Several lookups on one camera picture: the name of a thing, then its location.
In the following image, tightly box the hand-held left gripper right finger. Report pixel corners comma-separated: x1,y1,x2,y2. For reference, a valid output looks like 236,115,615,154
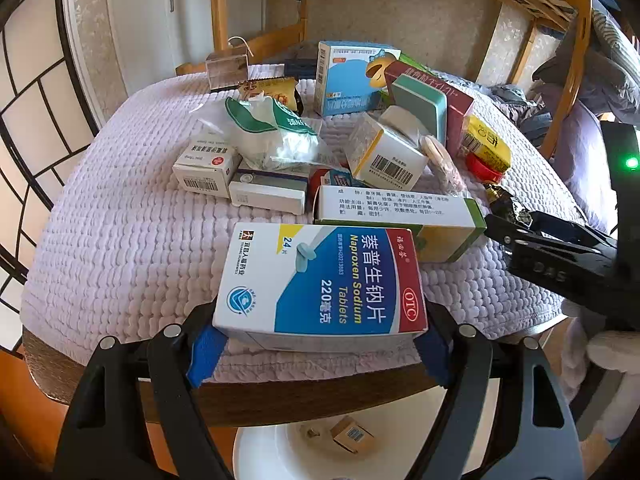
410,300,591,480

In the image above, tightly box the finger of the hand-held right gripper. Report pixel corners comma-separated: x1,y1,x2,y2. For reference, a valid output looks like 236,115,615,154
482,213,601,262
527,210,621,252

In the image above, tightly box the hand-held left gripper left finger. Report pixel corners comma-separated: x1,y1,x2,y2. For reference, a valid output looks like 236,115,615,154
52,297,236,480

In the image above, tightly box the dark wrapper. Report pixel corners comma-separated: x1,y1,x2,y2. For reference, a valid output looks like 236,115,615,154
482,182,540,227

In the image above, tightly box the yellow snack packet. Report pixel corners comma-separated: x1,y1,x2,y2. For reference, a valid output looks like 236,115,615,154
459,114,513,172

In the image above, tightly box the white trash bin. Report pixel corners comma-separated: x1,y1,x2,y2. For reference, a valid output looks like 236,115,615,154
232,400,451,480

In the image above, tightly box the blue and white tablet box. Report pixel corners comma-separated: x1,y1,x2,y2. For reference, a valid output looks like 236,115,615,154
212,222,429,354

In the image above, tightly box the white striped ear drops box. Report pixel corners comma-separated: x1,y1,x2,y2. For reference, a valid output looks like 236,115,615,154
172,139,244,194

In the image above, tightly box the person's right hand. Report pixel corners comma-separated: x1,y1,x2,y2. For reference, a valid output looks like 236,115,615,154
560,300,640,443

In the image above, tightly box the purple bed sheet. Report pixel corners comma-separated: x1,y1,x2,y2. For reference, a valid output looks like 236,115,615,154
550,95,618,233

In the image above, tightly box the red plastic lid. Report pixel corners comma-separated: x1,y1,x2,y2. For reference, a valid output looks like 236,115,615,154
465,152,506,184

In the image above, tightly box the wooden table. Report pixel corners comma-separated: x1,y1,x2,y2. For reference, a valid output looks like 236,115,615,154
21,322,571,428

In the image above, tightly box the small brown cardboard box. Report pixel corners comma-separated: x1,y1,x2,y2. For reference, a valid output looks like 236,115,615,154
329,416,377,454

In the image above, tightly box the grey bedding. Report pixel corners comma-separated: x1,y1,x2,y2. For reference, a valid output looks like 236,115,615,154
487,55,601,146

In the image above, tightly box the long white and green box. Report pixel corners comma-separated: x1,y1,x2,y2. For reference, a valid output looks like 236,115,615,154
312,185,488,264

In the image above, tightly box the lavender quilted mat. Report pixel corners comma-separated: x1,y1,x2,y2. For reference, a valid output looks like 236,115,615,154
20,62,593,386

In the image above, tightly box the dark red box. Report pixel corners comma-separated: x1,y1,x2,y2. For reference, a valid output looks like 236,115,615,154
382,59,476,160

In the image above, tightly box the white box with barcode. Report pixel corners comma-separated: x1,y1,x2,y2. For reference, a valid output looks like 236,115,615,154
346,112,431,194

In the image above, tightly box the teal green box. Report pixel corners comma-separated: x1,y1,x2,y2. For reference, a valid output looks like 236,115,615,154
390,74,448,144

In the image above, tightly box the small white box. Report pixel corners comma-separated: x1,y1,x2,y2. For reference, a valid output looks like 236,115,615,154
379,105,424,137

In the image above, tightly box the white and grey medicine box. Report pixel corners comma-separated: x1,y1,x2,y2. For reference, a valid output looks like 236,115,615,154
229,159,310,214

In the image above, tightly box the striped pillow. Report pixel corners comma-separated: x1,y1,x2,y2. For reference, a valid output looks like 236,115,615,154
590,2,640,116

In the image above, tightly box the red round tin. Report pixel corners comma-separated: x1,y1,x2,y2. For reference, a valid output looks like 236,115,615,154
307,166,372,202

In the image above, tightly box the yellow cartoon face packet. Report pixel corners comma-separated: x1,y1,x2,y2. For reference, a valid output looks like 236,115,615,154
365,51,402,92

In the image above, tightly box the white and green plastic bag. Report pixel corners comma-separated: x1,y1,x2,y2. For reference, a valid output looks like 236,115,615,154
196,95,332,171

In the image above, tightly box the light blue medicine box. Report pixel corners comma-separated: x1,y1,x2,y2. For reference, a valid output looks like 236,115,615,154
314,40,402,119

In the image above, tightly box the golden snack packet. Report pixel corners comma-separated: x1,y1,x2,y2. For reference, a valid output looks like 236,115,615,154
236,76,304,112

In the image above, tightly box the dark blue box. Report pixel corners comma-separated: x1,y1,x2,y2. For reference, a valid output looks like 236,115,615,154
284,57,321,81

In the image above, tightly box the clear acrylic box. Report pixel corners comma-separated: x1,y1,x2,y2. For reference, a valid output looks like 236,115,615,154
205,50,251,92

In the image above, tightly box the black framed folding screen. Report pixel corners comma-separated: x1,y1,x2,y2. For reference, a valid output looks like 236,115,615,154
0,0,128,358

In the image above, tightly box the white wardrobe door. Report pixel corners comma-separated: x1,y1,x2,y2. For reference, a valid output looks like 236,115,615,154
102,0,266,93

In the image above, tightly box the wooden bunk bed frame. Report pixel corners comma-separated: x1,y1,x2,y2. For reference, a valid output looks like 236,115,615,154
175,0,596,161

